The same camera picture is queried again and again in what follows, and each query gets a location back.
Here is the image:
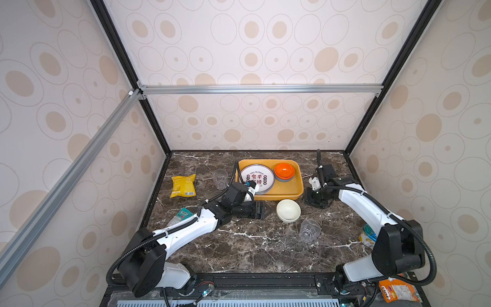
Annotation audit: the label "clear cup near bin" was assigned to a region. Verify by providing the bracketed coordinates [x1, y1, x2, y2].
[212, 169, 228, 191]

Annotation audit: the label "diagonal aluminium rail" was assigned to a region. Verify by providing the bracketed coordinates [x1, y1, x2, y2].
[1, 88, 142, 287]

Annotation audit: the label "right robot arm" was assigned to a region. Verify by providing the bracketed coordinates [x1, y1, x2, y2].
[304, 162, 437, 291]

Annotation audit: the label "clear cup right front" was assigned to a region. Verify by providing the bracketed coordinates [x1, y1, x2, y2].
[299, 219, 322, 243]

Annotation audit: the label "orange snack packet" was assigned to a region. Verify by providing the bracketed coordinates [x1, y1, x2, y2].
[378, 278, 422, 303]

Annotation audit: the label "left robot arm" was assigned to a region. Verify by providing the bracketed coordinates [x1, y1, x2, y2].
[106, 181, 267, 298]

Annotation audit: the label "horizontal aluminium rail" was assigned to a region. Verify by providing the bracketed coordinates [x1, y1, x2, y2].
[130, 84, 384, 96]

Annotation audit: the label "cream white bowl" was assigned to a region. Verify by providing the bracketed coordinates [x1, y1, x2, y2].
[276, 199, 301, 223]

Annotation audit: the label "teal packet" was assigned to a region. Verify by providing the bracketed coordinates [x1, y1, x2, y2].
[166, 208, 193, 227]

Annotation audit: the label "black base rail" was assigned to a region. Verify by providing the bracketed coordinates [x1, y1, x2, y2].
[101, 271, 430, 307]

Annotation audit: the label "yellow snack bag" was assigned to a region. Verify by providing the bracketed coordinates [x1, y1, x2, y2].
[170, 174, 196, 198]

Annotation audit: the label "orange white bowl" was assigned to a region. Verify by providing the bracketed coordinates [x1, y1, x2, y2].
[274, 162, 295, 178]

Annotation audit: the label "blue bowl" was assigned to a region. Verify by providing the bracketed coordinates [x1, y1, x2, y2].
[275, 175, 295, 182]

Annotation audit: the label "yellow plastic bin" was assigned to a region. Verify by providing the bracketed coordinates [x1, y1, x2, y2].
[235, 159, 304, 201]

